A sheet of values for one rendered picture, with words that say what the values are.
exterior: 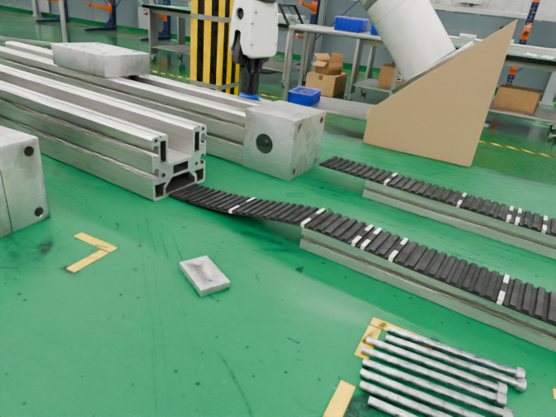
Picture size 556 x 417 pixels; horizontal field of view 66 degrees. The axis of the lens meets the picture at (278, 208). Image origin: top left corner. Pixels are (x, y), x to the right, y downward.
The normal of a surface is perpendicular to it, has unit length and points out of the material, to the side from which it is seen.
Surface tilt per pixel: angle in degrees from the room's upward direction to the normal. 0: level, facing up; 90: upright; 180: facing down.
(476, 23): 90
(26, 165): 90
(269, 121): 90
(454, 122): 90
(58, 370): 0
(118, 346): 0
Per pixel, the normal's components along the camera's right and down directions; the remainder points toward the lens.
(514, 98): -0.58, 0.29
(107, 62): 0.84, 0.31
